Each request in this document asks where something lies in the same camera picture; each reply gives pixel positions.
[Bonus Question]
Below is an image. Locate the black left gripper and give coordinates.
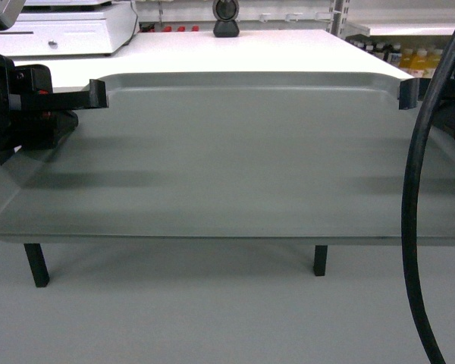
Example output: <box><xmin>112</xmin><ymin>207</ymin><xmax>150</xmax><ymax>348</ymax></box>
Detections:
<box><xmin>0</xmin><ymin>55</ymin><xmax>108</xmax><ymax>165</ymax></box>

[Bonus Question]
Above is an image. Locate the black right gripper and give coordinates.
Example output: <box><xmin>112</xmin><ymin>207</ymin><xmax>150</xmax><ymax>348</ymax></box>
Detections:
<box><xmin>398</xmin><ymin>71</ymin><xmax>455</xmax><ymax>140</ymax></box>

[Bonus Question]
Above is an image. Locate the grey rectangular serving tray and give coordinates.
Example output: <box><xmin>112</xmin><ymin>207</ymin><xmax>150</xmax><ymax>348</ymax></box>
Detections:
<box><xmin>0</xmin><ymin>71</ymin><xmax>455</xmax><ymax>246</ymax></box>

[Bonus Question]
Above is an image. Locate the black round barcode scanner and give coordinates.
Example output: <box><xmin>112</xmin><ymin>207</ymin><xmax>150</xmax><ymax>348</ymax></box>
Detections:
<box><xmin>212</xmin><ymin>0</ymin><xmax>240</xmax><ymax>38</ymax></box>

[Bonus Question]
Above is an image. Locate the black table leg left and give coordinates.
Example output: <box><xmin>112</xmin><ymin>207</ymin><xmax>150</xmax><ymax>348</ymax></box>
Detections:
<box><xmin>24</xmin><ymin>243</ymin><xmax>50</xmax><ymax>288</ymax></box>

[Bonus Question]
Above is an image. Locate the black table leg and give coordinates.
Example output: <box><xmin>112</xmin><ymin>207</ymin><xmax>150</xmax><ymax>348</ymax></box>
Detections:
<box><xmin>312</xmin><ymin>245</ymin><xmax>328</xmax><ymax>277</ymax></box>
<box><xmin>24</xmin><ymin>243</ymin><xmax>50</xmax><ymax>288</ymax></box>

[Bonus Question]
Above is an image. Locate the black table leg right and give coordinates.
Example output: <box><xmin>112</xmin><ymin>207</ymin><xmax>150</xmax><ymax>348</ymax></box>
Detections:
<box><xmin>312</xmin><ymin>245</ymin><xmax>328</xmax><ymax>277</ymax></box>

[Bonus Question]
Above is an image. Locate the thick black cable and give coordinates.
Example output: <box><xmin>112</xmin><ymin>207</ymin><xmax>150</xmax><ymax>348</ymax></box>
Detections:
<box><xmin>400</xmin><ymin>3</ymin><xmax>455</xmax><ymax>364</ymax></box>

